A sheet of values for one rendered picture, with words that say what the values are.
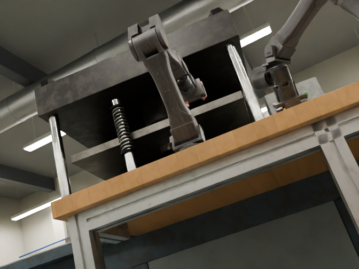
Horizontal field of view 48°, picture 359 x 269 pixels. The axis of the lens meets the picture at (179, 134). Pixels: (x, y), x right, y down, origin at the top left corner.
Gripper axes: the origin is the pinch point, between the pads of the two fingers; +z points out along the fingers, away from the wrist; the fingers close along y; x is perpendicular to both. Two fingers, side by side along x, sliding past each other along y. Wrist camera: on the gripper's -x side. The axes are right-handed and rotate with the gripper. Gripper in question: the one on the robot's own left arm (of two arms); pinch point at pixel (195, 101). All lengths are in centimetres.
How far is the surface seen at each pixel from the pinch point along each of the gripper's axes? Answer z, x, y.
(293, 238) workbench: -10, 59, -15
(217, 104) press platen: 73, -33, -1
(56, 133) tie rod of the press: 58, -48, 94
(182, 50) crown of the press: 59, -67, 6
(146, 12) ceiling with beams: 286, -317, 66
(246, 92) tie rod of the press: 64, -29, -19
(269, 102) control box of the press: 78, -24, -28
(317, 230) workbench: -9, 59, -23
